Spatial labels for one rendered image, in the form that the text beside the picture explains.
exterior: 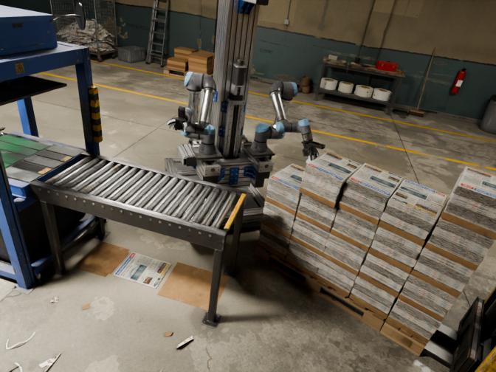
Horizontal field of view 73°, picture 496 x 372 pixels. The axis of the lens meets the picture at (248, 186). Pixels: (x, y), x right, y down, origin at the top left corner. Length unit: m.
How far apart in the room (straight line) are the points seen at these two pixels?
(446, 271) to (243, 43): 2.15
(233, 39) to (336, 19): 6.18
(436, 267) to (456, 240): 0.24
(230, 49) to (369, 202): 1.57
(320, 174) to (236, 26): 1.32
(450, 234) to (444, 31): 7.21
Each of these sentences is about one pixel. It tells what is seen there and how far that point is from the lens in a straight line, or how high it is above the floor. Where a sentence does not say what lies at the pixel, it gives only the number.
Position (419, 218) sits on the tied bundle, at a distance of 2.29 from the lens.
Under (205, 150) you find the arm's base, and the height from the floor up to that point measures 0.86.
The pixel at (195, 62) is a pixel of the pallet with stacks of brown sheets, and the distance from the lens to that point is 8.51.
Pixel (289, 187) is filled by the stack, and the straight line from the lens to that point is 2.55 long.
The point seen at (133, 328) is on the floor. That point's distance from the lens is 2.57.
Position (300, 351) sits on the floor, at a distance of 2.56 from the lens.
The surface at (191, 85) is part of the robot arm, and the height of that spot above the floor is 1.37.
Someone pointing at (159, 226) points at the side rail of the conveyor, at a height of 0.73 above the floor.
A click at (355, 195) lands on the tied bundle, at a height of 0.97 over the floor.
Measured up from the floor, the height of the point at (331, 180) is 1.03.
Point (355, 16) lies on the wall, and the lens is 8.86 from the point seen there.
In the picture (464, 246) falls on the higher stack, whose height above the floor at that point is 0.96.
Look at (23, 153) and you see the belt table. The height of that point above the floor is 0.80.
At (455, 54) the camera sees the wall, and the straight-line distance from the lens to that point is 9.27.
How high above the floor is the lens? 2.06
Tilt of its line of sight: 30 degrees down
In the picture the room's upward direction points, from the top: 9 degrees clockwise
